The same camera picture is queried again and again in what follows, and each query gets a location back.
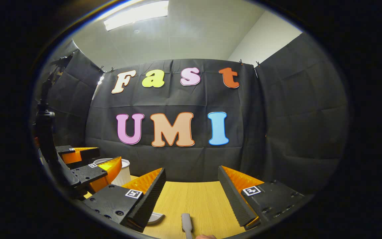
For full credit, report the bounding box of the ceiling light panel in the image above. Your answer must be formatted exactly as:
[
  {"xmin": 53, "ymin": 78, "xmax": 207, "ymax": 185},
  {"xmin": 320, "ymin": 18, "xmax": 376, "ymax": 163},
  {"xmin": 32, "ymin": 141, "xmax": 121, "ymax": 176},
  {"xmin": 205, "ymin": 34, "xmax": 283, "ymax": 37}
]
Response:
[{"xmin": 103, "ymin": 0, "xmax": 170, "ymax": 32}]

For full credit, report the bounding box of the small grey broom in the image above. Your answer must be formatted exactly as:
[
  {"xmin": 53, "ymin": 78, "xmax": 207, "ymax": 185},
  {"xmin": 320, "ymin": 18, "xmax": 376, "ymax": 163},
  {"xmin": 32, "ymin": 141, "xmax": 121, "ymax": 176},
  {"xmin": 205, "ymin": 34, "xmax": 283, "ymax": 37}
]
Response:
[{"xmin": 181, "ymin": 213, "xmax": 194, "ymax": 239}]

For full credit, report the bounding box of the grey plastic dustpan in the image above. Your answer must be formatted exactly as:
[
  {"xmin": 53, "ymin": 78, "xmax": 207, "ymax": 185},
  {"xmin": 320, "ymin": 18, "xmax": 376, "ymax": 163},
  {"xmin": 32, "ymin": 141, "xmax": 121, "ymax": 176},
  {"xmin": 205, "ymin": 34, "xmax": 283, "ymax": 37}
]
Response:
[{"xmin": 146, "ymin": 212, "xmax": 165, "ymax": 226}]

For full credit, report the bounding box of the wooden desktop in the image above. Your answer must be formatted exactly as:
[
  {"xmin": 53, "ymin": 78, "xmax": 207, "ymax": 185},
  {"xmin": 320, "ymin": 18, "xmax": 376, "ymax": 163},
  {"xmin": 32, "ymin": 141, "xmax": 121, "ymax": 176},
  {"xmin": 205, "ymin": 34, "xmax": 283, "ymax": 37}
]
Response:
[{"xmin": 84, "ymin": 175, "xmax": 262, "ymax": 239}]

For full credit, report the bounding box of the white ribbed garbage bin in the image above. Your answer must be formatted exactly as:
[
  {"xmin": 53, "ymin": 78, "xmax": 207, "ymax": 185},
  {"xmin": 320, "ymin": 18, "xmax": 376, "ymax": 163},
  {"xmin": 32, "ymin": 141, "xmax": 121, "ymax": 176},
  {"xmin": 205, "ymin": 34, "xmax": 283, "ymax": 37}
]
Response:
[{"xmin": 93, "ymin": 158, "xmax": 131, "ymax": 187}]

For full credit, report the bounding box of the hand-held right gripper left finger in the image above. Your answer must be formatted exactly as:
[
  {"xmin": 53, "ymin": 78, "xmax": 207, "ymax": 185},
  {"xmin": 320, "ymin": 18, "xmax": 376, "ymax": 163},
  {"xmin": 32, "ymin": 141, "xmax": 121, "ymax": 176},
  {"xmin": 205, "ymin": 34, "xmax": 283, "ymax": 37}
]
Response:
[{"xmin": 83, "ymin": 167, "xmax": 167, "ymax": 233}]

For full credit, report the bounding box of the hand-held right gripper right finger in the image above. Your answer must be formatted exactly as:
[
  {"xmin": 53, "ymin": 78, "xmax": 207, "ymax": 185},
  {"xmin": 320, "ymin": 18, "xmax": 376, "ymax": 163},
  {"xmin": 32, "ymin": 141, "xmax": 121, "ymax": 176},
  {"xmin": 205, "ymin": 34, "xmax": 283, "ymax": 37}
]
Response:
[{"xmin": 217, "ymin": 165, "xmax": 306, "ymax": 231}]

